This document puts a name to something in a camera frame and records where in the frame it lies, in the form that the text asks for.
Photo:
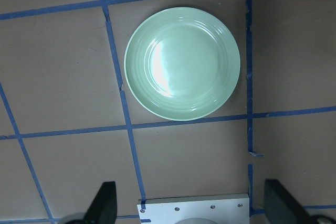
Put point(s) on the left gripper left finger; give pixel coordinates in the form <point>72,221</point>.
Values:
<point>103,208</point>

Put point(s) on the left green plate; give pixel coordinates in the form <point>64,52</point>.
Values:
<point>182,64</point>

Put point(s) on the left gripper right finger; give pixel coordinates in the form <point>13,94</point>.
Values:
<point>281,207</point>

